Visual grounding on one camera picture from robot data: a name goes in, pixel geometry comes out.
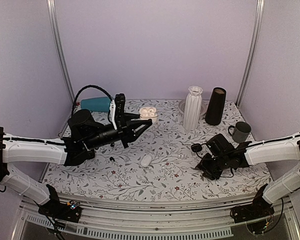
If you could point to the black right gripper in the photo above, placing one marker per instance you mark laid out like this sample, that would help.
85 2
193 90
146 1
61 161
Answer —
204 163

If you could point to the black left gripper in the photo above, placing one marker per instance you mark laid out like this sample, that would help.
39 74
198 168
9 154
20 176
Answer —
126 134

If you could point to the cream earbud charging case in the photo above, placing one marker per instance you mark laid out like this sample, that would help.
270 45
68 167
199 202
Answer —
148 113

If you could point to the black earbud case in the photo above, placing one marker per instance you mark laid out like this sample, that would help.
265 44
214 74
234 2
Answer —
196 147

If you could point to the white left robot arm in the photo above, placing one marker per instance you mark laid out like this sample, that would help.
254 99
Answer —
86 135

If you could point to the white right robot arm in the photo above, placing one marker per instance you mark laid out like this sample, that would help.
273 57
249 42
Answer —
161 172

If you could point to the white oval charging case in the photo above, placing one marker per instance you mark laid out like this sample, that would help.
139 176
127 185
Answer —
146 160

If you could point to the grey mug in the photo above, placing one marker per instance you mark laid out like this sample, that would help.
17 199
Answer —
240 131

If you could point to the black tall tumbler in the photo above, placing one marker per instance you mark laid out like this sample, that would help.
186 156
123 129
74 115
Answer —
216 106

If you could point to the white pleated vase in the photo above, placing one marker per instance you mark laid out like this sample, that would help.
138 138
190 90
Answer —
192 108

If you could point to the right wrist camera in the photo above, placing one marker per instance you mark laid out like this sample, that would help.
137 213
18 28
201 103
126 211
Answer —
218 144

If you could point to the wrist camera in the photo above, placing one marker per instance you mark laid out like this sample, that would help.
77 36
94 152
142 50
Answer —
117 107
218 144

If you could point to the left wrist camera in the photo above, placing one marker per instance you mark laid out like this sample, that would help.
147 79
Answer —
117 107

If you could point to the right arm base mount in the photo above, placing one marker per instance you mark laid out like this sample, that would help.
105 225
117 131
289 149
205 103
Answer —
257 209

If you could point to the aluminium front rail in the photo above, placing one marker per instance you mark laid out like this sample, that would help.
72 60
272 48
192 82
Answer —
207 219

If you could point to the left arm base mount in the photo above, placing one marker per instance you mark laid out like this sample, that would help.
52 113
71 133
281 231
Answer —
70 211

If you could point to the aluminium corner post left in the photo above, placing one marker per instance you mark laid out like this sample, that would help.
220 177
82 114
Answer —
52 13

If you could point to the aluminium corner post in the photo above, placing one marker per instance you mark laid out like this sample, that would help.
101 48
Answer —
52 13
257 25

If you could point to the aluminium corner post right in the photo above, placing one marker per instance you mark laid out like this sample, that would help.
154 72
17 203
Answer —
257 25

